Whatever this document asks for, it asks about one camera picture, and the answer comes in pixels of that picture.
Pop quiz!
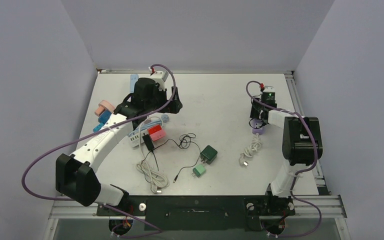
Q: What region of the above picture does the purple USB power strip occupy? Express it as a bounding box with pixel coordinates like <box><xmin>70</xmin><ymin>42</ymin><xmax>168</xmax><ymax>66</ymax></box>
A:
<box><xmin>252</xmin><ymin>126</ymin><xmax>265</xmax><ymax>136</ymax></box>

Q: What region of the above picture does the white cord of purple strip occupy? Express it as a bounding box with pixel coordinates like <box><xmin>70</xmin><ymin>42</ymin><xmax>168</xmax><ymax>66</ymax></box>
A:
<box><xmin>238</xmin><ymin>133</ymin><xmax>263</xmax><ymax>168</ymax></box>

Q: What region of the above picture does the dark green cube socket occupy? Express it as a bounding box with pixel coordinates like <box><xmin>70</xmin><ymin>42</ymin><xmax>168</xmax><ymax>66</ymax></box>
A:
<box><xmin>200</xmin><ymin>145</ymin><xmax>218</xmax><ymax>165</ymax></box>

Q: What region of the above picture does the light green charger plug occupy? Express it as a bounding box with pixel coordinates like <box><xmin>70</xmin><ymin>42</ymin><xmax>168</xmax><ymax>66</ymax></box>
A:
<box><xmin>191</xmin><ymin>164</ymin><xmax>207</xmax><ymax>178</ymax></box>

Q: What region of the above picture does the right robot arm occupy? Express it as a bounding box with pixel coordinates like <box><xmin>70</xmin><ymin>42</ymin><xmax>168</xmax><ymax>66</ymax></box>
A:
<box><xmin>250</xmin><ymin>97</ymin><xmax>323</xmax><ymax>214</ymax></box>

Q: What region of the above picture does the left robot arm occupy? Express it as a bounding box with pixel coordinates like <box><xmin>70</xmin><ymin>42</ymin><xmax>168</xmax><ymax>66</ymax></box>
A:
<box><xmin>55</xmin><ymin>77</ymin><xmax>183</xmax><ymax>215</ymax></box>

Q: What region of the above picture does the red pink plug adapter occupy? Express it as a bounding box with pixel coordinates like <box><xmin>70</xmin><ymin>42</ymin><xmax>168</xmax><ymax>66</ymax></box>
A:
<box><xmin>147</xmin><ymin>124</ymin><xmax>166</xmax><ymax>142</ymax></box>

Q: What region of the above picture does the light blue power strip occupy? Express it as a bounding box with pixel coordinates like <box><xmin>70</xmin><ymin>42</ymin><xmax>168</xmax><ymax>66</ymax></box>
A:
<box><xmin>129</xmin><ymin>74</ymin><xmax>139</xmax><ymax>93</ymax></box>

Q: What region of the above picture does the black power adapter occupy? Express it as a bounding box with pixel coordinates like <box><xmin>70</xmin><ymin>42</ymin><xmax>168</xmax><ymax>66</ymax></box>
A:
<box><xmin>142</xmin><ymin>134</ymin><xmax>155</xmax><ymax>152</ymax></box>

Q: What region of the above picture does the white power strip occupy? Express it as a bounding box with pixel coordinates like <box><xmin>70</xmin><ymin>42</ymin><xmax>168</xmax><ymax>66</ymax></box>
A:
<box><xmin>128</xmin><ymin>133</ymin><xmax>146</xmax><ymax>148</ymax></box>

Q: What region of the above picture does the blue adapter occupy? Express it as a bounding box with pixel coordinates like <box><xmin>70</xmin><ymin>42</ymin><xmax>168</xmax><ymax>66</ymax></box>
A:
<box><xmin>92</xmin><ymin>110</ymin><xmax>112</xmax><ymax>133</ymax></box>

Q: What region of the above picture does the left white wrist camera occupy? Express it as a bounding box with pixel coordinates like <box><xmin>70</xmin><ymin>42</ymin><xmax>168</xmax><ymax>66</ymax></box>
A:
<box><xmin>149</xmin><ymin>67</ymin><xmax>169</xmax><ymax>89</ymax></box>

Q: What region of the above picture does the thin black cable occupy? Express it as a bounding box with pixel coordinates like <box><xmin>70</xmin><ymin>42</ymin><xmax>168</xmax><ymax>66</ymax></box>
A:
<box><xmin>140</xmin><ymin>133</ymin><xmax>203</xmax><ymax>184</ymax></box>

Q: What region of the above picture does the white coiled cord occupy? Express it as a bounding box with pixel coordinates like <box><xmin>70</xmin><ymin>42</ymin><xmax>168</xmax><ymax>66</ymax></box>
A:
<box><xmin>135</xmin><ymin>116</ymin><xmax>171</xmax><ymax>194</ymax></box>

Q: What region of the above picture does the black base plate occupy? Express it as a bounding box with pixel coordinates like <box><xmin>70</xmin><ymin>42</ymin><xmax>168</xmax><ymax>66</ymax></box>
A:
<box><xmin>96</xmin><ymin>195</ymin><xmax>296</xmax><ymax>231</ymax></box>

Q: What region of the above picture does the aluminium table frame rail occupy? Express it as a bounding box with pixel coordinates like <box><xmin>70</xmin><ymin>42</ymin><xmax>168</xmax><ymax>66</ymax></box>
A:
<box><xmin>284</xmin><ymin>70</ymin><xmax>349</xmax><ymax>220</ymax></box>

